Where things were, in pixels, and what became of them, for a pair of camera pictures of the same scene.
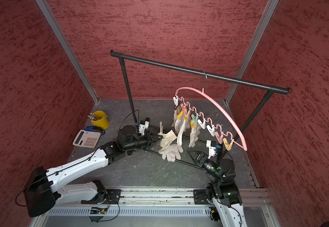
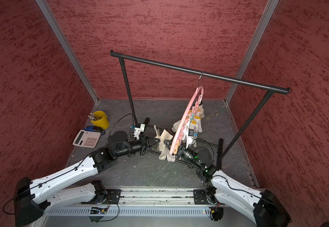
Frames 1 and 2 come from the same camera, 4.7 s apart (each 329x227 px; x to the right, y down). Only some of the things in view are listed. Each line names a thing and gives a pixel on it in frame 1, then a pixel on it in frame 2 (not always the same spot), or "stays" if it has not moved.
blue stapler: [94, 129] stays
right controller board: [213, 213] stays
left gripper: [150, 139] to [144, 145]
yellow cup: [102, 122] stays
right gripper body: [208, 165] to [186, 153]
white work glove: [181, 123] to [195, 125]
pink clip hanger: [204, 123] to [181, 138]
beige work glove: [177, 110] to [200, 112]
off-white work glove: [196, 131] to [175, 126]
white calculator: [87, 138] stays
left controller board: [98, 210] stays
